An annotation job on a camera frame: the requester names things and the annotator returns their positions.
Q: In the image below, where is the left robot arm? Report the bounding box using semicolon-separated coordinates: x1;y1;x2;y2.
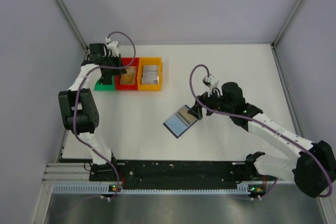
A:
58;41;122;165

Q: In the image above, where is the green plastic bin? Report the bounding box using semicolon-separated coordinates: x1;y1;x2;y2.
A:
94;78;115;91

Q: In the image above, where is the beige credit card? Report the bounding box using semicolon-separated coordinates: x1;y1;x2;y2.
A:
120;68;137;85

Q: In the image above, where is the blue card holder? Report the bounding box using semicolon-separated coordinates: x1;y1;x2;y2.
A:
163;105;198;138

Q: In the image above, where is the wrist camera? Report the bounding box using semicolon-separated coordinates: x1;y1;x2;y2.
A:
202;74;219;97
105;37;119;57

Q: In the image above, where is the right aluminium frame post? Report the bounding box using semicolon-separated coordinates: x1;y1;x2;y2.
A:
272;0;306;48

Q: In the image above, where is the silver cards stack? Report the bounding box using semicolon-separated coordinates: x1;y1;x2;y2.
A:
141;65;159;85

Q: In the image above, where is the left aluminium frame post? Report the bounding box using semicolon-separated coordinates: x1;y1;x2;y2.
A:
54;0;88;50

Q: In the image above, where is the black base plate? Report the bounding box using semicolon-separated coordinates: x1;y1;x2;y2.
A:
89;160;275;190

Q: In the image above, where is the yellow plastic bin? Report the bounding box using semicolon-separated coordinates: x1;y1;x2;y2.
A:
137;57;162;91

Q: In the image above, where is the aluminium front rail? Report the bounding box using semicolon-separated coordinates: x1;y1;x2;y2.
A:
42;163;90;183

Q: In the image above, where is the red plastic bin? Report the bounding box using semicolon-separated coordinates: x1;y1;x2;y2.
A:
114;57;140;91

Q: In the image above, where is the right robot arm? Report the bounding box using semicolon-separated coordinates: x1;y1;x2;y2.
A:
188;76;335;198

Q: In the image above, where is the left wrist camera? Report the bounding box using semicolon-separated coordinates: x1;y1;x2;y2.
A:
105;37;119;57

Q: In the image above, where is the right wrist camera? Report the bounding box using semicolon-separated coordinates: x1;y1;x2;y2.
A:
202;74;219;97

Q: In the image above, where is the aluminium frame post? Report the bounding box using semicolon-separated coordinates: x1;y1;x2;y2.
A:
272;0;306;48
54;0;88;50

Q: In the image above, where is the grey cable duct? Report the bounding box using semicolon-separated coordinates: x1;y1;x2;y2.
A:
53;183;266;195

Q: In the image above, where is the beige cards stack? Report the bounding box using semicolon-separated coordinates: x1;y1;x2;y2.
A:
119;67;138;86

